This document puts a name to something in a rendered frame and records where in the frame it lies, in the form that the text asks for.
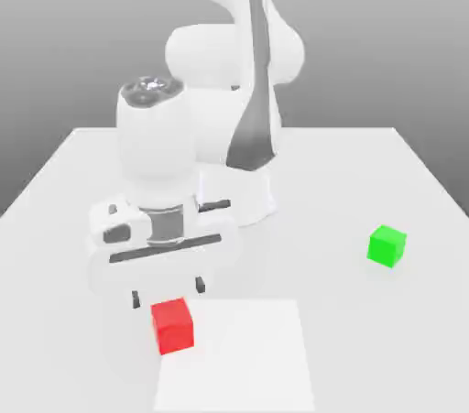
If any small green cube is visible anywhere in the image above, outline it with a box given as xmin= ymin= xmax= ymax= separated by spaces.
xmin=365 ymin=223 xmax=409 ymax=269

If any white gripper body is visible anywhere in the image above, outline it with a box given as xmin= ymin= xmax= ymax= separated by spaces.
xmin=86 ymin=215 xmax=244 ymax=298

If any small red cube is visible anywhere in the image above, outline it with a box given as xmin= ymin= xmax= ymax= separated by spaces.
xmin=150 ymin=297 xmax=195 ymax=356

